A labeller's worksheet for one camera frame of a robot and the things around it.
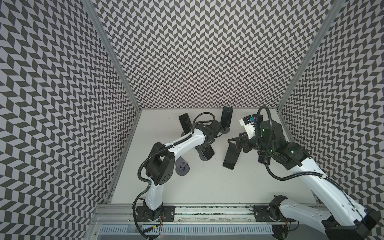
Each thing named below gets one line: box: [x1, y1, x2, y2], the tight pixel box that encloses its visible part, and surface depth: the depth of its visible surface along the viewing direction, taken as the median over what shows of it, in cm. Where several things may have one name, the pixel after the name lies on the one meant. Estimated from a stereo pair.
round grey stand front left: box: [174, 156, 190, 176], surface depth 86 cm
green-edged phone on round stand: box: [220, 106, 233, 128], surface depth 101 cm
